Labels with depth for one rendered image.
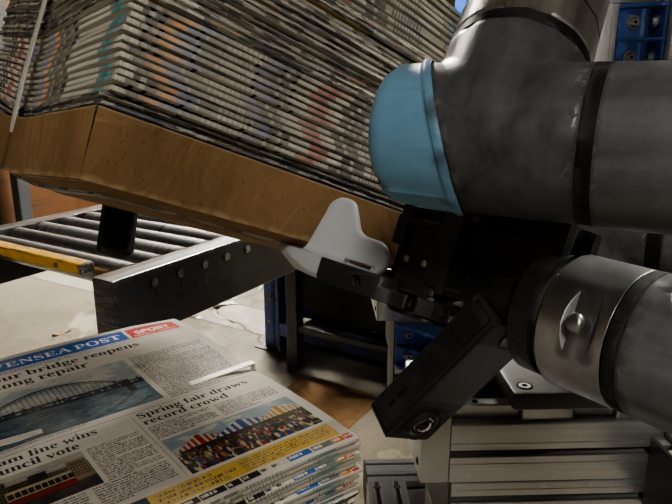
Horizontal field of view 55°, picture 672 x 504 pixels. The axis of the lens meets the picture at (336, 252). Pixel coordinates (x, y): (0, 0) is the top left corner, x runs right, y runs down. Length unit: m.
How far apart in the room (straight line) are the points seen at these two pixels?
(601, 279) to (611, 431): 0.47
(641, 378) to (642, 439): 0.50
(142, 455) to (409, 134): 0.37
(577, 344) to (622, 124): 0.11
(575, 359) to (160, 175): 0.26
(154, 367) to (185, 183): 0.35
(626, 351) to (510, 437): 0.45
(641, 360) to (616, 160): 0.09
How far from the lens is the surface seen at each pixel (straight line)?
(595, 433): 0.80
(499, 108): 0.30
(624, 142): 0.29
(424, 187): 0.32
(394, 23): 0.53
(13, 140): 0.56
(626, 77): 0.30
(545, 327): 0.35
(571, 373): 0.35
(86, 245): 1.39
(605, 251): 0.73
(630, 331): 0.33
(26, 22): 0.65
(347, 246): 0.44
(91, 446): 0.60
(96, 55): 0.44
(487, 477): 0.79
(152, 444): 0.59
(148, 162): 0.40
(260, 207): 0.44
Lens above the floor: 1.13
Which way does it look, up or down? 16 degrees down
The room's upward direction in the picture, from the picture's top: straight up
